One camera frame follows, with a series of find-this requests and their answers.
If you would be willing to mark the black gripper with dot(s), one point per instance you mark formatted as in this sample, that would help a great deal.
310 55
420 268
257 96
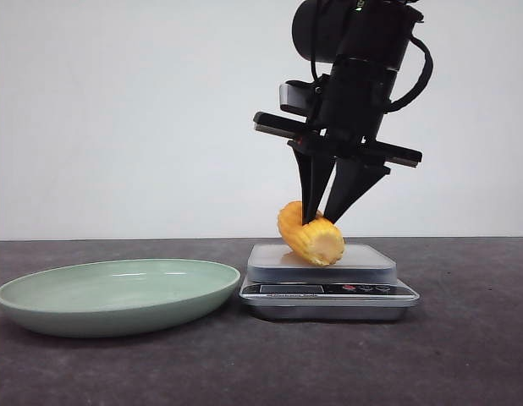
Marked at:
344 122

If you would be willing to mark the yellow corn cob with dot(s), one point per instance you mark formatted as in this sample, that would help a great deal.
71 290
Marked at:
318 242

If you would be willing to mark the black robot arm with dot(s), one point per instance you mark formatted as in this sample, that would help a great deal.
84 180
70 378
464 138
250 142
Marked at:
323 30

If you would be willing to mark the silver digital kitchen scale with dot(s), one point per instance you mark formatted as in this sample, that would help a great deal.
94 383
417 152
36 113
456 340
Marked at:
362 286

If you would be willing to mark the green round plate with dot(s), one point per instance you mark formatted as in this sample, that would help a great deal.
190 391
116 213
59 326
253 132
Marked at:
117 298

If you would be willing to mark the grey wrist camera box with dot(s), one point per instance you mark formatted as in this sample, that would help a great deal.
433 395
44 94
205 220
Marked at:
299 97

